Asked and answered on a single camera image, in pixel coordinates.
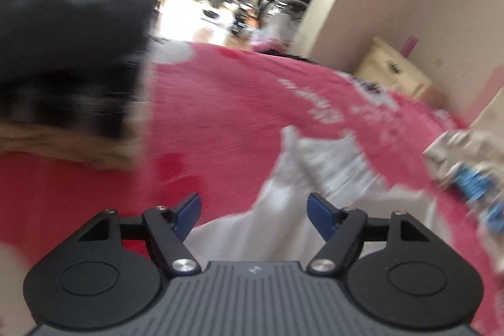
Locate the stack of folded clothes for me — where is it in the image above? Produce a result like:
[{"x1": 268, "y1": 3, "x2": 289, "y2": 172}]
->
[
  {"x1": 0, "y1": 45, "x2": 150, "y2": 140},
  {"x1": 0, "y1": 119, "x2": 146, "y2": 171}
]

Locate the pink headboard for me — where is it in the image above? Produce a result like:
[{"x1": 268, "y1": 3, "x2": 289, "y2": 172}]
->
[{"x1": 467, "y1": 60, "x2": 504, "y2": 126}]

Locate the white button shirt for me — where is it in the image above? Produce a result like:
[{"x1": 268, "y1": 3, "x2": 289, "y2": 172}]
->
[{"x1": 183, "y1": 125, "x2": 438, "y2": 264}]

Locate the dark folded garment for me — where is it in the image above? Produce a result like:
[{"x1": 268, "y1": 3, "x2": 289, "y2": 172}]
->
[{"x1": 0, "y1": 0, "x2": 166, "y2": 85}]

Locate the blue crumpled garment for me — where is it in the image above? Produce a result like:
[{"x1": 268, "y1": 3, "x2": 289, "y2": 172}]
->
[{"x1": 449, "y1": 161, "x2": 504, "y2": 234}]

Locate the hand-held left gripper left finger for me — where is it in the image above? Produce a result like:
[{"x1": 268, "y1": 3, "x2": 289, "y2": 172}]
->
[{"x1": 77, "y1": 192, "x2": 202, "y2": 276}]

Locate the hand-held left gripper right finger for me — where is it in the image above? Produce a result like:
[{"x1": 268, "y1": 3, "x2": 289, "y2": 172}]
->
[{"x1": 306, "y1": 192, "x2": 432, "y2": 276}]

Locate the red floral blanket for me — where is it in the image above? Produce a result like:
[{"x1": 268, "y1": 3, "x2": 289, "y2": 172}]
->
[{"x1": 0, "y1": 41, "x2": 504, "y2": 336}]

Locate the pink box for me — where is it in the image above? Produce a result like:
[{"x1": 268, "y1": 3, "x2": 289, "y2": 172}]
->
[{"x1": 402, "y1": 35, "x2": 420, "y2": 57}]

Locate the cream bedside cabinet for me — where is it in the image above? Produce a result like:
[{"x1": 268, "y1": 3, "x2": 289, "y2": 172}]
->
[{"x1": 354, "y1": 37, "x2": 432, "y2": 100}]

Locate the white plastic bag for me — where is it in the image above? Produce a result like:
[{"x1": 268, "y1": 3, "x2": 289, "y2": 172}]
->
[{"x1": 252, "y1": 11, "x2": 300, "y2": 49}]

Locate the pile of unfolded clothes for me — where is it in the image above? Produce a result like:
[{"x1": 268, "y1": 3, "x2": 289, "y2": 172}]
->
[{"x1": 421, "y1": 127, "x2": 504, "y2": 183}]

